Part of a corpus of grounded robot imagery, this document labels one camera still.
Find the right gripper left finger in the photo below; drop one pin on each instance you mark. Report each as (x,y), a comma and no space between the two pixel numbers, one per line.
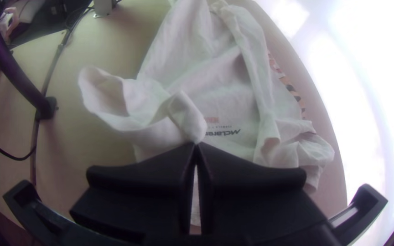
(139,198)

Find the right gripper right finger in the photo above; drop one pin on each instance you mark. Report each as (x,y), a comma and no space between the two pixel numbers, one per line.
(251,201)

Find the white t-shirt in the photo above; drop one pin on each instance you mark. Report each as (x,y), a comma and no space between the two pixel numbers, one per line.
(200,68)

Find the white sheer curtain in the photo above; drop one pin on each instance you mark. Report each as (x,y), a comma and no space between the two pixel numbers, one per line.
(371,102)

